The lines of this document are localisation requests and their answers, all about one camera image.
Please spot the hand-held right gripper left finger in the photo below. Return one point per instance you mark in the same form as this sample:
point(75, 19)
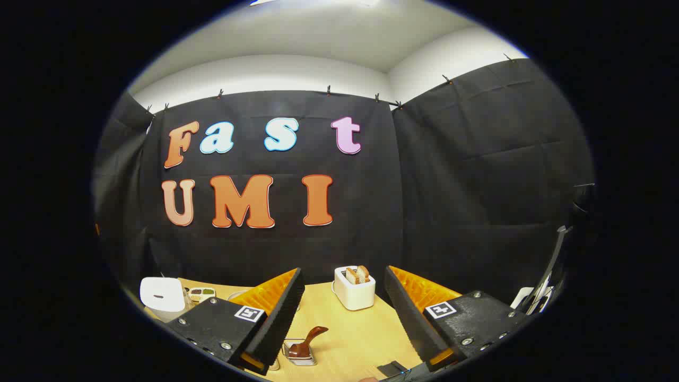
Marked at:
point(281, 313)

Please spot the brown wooden spoon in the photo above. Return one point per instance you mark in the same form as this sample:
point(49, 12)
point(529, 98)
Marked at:
point(307, 339)

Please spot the white toaster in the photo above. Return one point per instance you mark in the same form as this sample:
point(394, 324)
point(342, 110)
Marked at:
point(354, 294)

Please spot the white rice cooker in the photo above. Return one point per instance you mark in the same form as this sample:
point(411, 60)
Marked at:
point(162, 297)

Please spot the white green stand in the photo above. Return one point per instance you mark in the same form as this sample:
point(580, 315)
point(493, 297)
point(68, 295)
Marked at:
point(546, 281)

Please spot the black backdrop cloth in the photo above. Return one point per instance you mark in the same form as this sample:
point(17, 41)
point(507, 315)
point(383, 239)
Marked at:
point(451, 185)

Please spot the divided dish of beans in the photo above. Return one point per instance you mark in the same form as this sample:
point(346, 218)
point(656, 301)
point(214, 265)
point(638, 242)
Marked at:
point(201, 294)

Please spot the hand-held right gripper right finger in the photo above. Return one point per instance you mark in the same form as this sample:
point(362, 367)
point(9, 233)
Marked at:
point(406, 313)

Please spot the small black block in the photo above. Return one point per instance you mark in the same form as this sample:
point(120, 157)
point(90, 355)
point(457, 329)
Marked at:
point(392, 369)

